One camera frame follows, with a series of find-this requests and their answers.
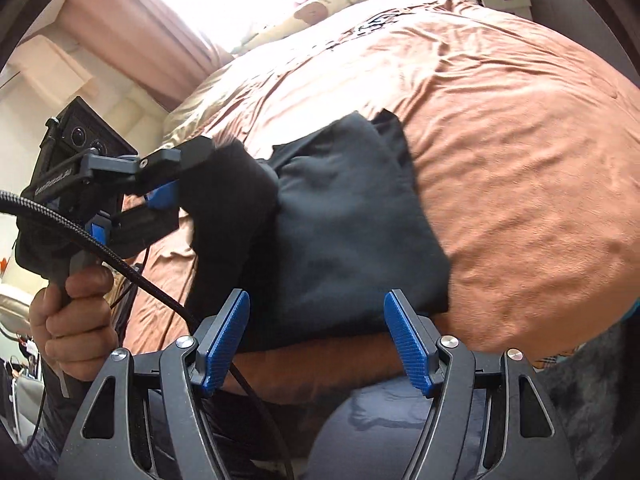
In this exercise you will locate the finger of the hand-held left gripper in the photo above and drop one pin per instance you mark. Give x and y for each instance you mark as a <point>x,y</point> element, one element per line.
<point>195,152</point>
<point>162,195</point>

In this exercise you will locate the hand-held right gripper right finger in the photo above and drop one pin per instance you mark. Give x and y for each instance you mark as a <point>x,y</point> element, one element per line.
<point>407,345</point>

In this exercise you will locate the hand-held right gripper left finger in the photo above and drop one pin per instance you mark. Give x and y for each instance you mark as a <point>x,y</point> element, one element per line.
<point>227,345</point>

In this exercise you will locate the black t-shirt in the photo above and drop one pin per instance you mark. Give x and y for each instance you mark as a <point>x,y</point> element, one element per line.
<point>340,240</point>

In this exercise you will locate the person's left hand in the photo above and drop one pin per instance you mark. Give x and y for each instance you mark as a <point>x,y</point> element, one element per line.
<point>75,330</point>

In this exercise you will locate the beige bed cover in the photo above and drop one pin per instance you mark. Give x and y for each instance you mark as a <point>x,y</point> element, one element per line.
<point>220,100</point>

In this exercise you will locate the cream padded headboard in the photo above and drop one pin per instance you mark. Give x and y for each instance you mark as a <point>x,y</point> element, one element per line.
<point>130,115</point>

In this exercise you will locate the person's grey patterned pants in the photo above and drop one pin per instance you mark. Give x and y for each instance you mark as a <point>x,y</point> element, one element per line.
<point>370,425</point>

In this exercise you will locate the pink curtain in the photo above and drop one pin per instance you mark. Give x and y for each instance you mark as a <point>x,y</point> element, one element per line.
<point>150,25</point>

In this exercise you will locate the dark grey fuzzy rug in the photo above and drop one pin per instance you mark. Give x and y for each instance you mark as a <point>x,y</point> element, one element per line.
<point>590,395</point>

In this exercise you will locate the bear-print window cushion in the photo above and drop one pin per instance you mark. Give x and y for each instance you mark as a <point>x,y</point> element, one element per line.
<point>320,7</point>

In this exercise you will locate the orange blanket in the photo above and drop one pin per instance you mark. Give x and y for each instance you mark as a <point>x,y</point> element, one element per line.
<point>525,185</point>

